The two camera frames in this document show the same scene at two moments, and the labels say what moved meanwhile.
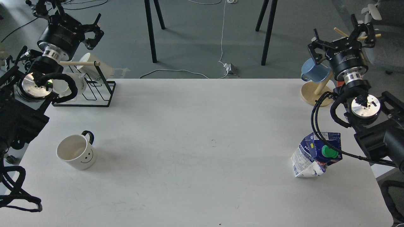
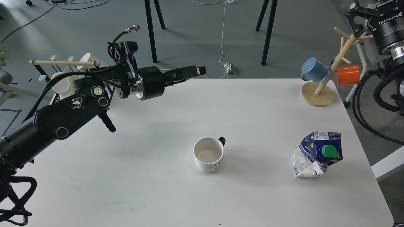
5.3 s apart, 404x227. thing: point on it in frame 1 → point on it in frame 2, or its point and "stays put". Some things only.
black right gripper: [346, 56] → [388, 28]
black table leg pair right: [273, 9] stays put
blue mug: [317, 73] stays put
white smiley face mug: [75, 149] → [208, 152]
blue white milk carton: [312, 155] stays put
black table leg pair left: [149, 14] stays put
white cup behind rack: [91, 71] stays put
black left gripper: [64, 33] → [150, 83]
